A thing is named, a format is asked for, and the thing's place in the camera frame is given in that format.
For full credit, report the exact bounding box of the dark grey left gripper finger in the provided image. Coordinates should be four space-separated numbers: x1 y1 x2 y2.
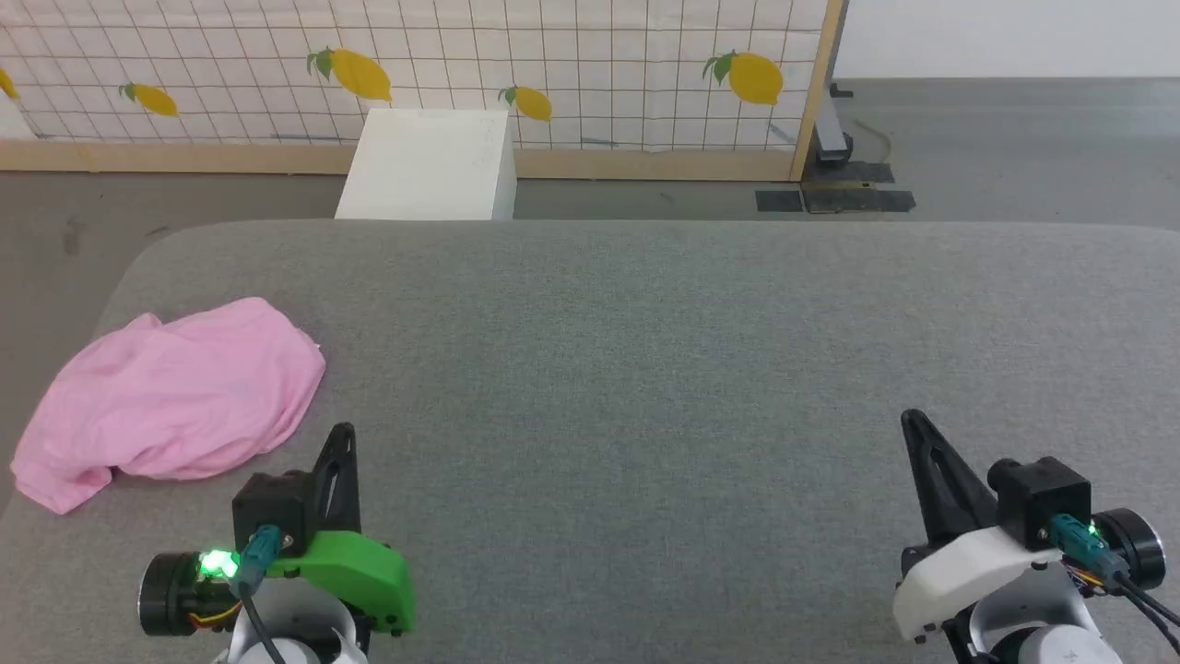
312 422 360 536

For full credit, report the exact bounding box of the black floor stand base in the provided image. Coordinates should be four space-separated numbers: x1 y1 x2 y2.
756 161 917 215

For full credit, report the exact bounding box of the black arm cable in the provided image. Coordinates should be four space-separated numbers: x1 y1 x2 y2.
1049 515 1180 658
227 525 291 664

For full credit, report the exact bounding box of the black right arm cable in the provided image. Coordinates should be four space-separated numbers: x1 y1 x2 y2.
1049 515 1180 658

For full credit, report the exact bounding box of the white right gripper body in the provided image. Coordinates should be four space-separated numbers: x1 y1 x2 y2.
891 506 1168 644

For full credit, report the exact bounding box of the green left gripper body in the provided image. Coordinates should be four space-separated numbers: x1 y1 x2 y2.
138 529 417 639

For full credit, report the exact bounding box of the pink cloth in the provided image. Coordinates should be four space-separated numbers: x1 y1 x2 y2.
9 296 327 516

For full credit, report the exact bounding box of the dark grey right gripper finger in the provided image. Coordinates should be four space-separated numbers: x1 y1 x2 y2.
900 409 1002 547

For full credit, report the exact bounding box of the lemon print partition screen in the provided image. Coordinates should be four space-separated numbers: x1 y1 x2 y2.
0 0 847 183

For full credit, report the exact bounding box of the metal stand foot with caster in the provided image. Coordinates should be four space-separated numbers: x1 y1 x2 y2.
811 83 856 170

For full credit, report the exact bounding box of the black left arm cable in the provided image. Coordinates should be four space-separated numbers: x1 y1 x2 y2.
227 525 291 664

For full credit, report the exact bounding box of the white box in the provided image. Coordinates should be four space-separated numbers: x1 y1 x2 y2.
334 108 518 222

